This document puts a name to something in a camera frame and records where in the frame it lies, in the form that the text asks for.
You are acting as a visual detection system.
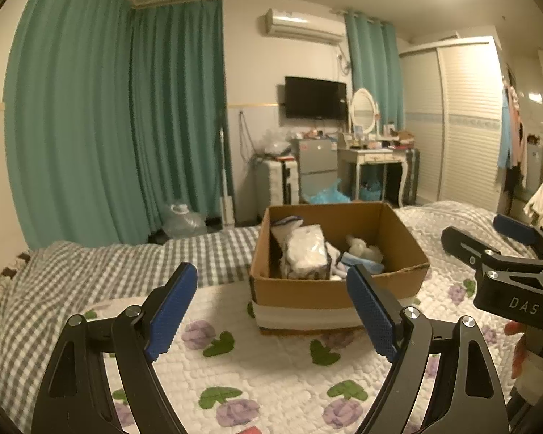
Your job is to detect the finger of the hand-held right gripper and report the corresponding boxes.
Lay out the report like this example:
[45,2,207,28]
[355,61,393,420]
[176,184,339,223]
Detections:
[440,225,543,282]
[493,214,543,261]

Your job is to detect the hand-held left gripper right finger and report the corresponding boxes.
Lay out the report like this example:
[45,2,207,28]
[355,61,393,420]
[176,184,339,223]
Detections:
[346,263,510,434]

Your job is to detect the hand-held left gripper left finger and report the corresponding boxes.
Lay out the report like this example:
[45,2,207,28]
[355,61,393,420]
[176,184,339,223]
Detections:
[31,261,199,434]

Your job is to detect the cardboard box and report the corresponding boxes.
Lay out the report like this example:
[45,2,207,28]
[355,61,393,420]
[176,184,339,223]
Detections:
[249,201,431,338]

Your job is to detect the dark blue white packet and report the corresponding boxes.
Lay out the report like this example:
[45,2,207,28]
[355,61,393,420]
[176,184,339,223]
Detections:
[285,225,331,280]

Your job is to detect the pale blue white sock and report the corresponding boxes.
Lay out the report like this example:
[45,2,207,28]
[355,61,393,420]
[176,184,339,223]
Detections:
[271,218,304,238]

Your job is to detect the person's right hand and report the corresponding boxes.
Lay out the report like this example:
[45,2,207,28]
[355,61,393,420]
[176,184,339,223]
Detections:
[504,320,533,374]

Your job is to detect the grey appliance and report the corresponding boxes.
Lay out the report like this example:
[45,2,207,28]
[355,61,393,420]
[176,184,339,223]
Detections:
[526,142,543,193]

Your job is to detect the grey checkered bed sheet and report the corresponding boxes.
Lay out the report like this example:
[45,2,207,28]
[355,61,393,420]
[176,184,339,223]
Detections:
[0,226,261,417]

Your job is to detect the clear plastic water jug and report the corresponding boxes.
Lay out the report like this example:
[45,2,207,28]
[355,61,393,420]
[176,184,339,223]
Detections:
[162,199,208,239]

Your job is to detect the hanging pink garment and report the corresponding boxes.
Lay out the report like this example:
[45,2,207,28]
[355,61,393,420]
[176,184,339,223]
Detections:
[509,88,528,178]

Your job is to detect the hanging blue garment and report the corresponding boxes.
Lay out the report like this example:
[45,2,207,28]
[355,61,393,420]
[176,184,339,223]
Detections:
[497,88,515,169]

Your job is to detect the white louvered wardrobe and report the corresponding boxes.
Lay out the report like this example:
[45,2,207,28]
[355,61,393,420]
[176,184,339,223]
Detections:
[397,35,510,213]

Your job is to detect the white floral quilt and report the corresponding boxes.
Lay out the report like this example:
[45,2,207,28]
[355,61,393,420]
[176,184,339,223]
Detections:
[79,200,543,434]

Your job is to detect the white dressing table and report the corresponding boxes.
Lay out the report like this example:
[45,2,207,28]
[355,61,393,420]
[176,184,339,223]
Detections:
[337,144,411,204]

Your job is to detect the blue plastic bags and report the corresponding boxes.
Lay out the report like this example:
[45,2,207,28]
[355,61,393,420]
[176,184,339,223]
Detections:
[307,179,352,205]

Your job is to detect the grey small fridge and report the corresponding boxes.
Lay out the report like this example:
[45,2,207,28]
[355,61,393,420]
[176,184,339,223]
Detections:
[291,136,340,202]

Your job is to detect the brown patterned cloth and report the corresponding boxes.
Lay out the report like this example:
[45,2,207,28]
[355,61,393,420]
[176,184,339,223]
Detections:
[0,250,32,284]

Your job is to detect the white suitcase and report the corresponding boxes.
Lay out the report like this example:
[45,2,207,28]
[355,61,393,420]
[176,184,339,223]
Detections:
[256,158,300,207]

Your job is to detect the oval vanity mirror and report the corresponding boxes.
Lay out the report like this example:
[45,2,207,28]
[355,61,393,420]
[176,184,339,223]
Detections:
[349,88,381,137]

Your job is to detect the green curtain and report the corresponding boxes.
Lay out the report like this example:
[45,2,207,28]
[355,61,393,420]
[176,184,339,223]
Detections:
[131,0,227,232]
[4,0,137,250]
[343,8,406,133]

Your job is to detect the clear plastic bags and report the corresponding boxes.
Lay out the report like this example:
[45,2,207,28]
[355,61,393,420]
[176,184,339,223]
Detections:
[262,128,293,155]

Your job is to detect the white air conditioner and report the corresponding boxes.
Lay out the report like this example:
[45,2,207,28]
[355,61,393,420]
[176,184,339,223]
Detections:
[264,7,347,46]

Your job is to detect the dark wall cables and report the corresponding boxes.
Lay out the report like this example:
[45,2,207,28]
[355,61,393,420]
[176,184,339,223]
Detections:
[237,109,257,164]

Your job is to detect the black wall television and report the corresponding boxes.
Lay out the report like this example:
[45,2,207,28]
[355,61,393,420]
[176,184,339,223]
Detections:
[283,75,349,121]

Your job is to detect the air conditioner hose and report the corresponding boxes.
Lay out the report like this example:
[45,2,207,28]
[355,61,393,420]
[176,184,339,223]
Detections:
[336,44,355,76]

